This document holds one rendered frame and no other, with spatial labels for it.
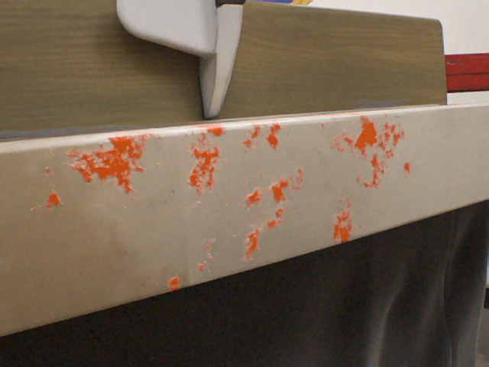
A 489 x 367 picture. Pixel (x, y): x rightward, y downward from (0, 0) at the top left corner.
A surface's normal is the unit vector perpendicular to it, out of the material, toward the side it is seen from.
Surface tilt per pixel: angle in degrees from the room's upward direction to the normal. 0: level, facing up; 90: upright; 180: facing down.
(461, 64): 92
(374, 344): 97
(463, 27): 90
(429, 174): 90
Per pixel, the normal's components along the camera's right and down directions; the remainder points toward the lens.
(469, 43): -0.82, 0.14
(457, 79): 0.07, 0.13
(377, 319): 0.78, 0.13
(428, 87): 0.56, 0.04
